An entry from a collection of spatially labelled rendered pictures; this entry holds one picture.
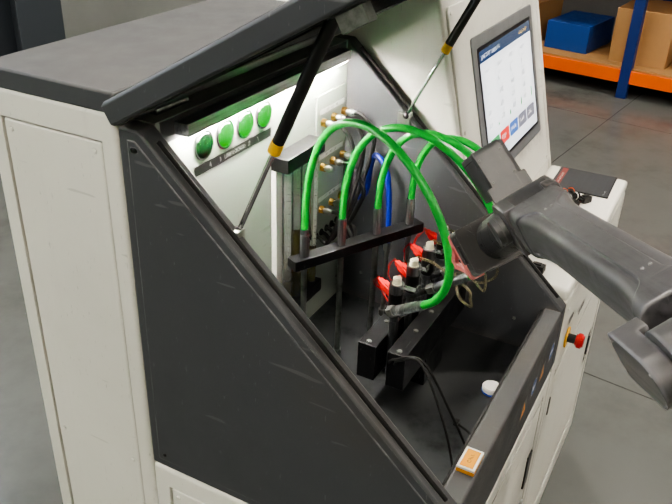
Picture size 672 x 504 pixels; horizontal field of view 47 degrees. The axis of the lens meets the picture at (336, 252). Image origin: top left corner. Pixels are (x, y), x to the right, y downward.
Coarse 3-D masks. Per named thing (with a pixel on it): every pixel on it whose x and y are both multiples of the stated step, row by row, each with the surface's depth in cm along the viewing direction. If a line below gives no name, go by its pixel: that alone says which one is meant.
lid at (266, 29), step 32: (288, 0) 90; (320, 0) 88; (352, 0) 86; (384, 0) 143; (256, 32) 93; (288, 32) 91; (192, 64) 100; (224, 64) 98; (256, 64) 124; (128, 96) 108; (160, 96) 105
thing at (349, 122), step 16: (336, 128) 132; (368, 128) 126; (320, 144) 138; (416, 176) 120; (304, 192) 145; (432, 192) 119; (304, 208) 147; (432, 208) 119; (304, 224) 149; (448, 240) 119; (448, 256) 119; (448, 272) 120; (448, 288) 122; (432, 304) 126
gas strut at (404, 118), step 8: (472, 0) 148; (480, 0) 148; (472, 8) 149; (464, 16) 150; (456, 24) 152; (464, 24) 151; (456, 32) 152; (448, 40) 153; (456, 40) 153; (448, 48) 154; (440, 56) 156; (432, 72) 158; (424, 88) 160; (416, 96) 161; (400, 112) 164; (408, 112) 164; (400, 120) 165; (408, 120) 164
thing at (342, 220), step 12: (408, 132) 139; (420, 132) 138; (360, 144) 145; (444, 144) 137; (456, 156) 137; (348, 168) 148; (348, 180) 150; (492, 204) 138; (456, 276) 147; (432, 288) 151
